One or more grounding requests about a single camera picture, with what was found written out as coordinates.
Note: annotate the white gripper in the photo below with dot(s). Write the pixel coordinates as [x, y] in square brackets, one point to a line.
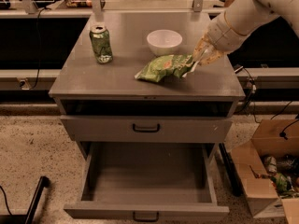
[224, 34]

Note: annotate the green jalapeno chip bag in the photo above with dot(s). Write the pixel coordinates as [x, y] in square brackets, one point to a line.
[165, 66]

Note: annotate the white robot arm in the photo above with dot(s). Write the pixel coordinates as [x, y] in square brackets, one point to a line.
[245, 16]

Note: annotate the grey drawer cabinet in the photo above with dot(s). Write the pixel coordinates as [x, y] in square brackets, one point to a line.
[87, 88]

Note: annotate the grey closed upper drawer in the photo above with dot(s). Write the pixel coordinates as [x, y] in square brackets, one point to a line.
[142, 129]

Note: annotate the grey open middle drawer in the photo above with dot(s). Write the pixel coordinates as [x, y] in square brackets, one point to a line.
[147, 182]

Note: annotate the white ceramic bowl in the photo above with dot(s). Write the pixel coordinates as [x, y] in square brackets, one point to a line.
[164, 42]

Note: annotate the green soda can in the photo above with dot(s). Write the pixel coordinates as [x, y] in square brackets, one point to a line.
[100, 39]

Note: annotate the cardboard box with snacks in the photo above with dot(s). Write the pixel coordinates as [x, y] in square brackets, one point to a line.
[274, 138]

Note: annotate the black metal stand leg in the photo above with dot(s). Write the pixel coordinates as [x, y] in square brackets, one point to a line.
[28, 217]

